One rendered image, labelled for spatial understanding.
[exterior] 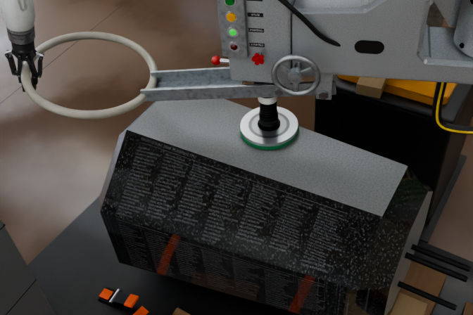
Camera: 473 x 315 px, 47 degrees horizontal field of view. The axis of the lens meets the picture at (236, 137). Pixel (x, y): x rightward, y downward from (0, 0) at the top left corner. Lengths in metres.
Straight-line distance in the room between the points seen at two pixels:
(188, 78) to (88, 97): 1.83
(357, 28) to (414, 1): 0.17
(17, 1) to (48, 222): 1.45
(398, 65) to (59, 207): 2.03
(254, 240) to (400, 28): 0.83
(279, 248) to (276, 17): 0.75
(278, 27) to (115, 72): 2.44
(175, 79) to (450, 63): 0.95
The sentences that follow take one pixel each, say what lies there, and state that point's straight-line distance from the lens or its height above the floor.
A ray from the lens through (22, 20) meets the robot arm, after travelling 1.94.
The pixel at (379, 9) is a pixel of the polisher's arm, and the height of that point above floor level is 1.40.
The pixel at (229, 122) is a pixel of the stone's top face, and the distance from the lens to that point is 2.05.
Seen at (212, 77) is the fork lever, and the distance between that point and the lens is 1.97.
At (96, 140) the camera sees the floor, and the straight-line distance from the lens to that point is 3.39.
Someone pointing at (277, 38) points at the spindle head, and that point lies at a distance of 1.63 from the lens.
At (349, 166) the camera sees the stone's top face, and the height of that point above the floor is 0.83.
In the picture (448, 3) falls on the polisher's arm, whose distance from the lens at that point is 1.78.
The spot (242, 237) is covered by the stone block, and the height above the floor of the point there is 0.67.
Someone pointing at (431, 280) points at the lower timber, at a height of 0.10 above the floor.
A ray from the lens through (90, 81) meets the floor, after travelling 3.90.
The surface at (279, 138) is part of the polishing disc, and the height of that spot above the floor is 0.86.
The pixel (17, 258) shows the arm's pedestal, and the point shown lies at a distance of 2.18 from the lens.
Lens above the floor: 2.17
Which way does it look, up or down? 42 degrees down
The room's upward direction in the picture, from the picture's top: 6 degrees counter-clockwise
